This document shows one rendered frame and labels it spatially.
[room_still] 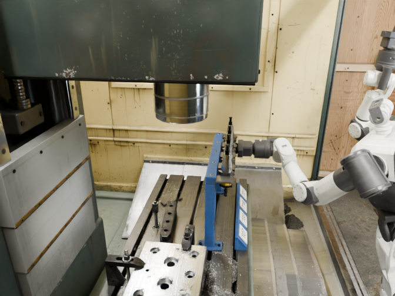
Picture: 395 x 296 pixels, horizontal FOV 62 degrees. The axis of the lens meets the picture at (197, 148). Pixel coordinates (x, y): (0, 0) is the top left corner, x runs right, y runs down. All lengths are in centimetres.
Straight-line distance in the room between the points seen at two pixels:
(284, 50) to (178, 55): 119
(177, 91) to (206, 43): 15
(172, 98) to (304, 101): 124
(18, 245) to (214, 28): 79
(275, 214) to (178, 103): 121
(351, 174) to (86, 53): 90
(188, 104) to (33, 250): 65
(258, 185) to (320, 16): 99
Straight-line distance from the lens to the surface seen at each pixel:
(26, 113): 113
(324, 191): 133
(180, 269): 117
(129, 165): 226
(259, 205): 197
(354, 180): 122
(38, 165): 110
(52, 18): 90
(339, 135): 391
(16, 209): 104
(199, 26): 79
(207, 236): 134
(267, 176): 210
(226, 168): 123
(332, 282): 169
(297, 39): 194
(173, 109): 88
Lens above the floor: 179
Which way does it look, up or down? 23 degrees down
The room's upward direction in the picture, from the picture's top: straight up
